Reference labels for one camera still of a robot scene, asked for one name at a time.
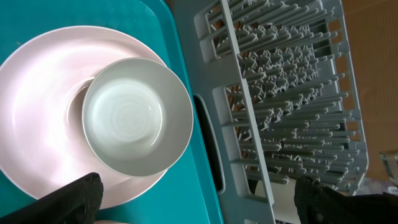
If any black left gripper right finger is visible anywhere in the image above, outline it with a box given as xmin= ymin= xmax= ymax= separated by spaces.
xmin=294 ymin=177 xmax=397 ymax=224

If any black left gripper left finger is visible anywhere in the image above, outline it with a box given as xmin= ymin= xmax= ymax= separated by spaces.
xmin=1 ymin=172 xmax=104 ymax=224

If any cream plastic cup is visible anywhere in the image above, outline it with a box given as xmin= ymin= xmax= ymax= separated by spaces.
xmin=266 ymin=179 xmax=301 ymax=223

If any grey dishwasher rack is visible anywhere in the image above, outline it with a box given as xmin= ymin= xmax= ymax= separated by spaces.
xmin=168 ymin=0 xmax=369 ymax=223

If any grey-white bowl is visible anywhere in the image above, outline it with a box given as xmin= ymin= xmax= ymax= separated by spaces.
xmin=82 ymin=58 xmax=193 ymax=177

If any teal plastic tray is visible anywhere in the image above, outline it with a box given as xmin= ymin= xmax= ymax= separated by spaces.
xmin=1 ymin=0 xmax=223 ymax=223

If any pink round plate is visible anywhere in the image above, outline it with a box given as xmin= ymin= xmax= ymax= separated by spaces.
xmin=1 ymin=26 xmax=176 ymax=208

